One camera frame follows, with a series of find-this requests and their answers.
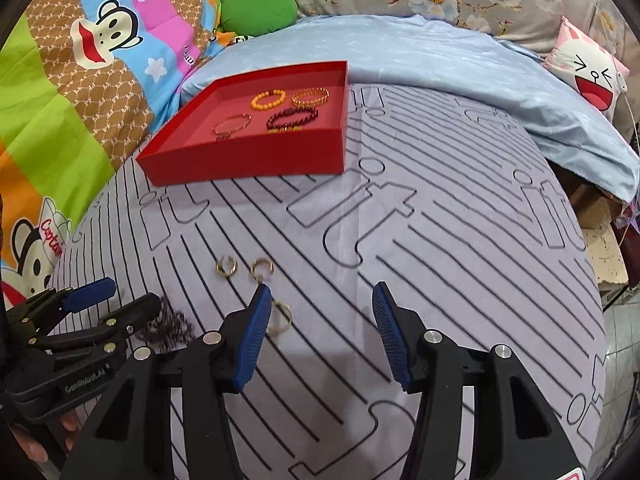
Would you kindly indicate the red cardboard box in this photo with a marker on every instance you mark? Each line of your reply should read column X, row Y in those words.
column 250, row 160

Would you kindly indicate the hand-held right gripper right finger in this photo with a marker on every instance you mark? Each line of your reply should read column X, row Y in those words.
column 392, row 340

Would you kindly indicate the brown cardboard box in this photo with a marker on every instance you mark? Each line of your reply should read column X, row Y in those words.
column 590, row 205

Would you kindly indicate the thin gold bangle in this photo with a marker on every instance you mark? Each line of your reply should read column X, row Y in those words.
column 240, row 119

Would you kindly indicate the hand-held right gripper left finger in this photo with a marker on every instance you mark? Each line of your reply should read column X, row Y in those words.
column 252, row 340

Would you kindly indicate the pink cartoon cat pillow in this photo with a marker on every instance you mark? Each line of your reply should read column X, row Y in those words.
column 585, row 70

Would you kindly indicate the grey striped bedsheet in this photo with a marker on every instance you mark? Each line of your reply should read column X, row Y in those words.
column 450, row 260

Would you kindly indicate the green pillow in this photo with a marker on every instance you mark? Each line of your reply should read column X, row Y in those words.
column 257, row 10

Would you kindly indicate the person's left hand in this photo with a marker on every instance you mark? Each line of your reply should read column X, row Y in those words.
column 30, row 447

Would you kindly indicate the white stool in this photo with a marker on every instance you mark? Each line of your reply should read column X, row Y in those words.
column 605, row 252

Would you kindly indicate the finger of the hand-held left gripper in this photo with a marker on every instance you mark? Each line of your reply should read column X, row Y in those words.
column 90, row 292
column 135, row 310

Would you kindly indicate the colourful cartoon monkey blanket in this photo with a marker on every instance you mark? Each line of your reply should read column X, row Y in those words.
column 75, row 110

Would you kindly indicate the light blue quilt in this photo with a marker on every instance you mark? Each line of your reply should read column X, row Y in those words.
column 425, row 55

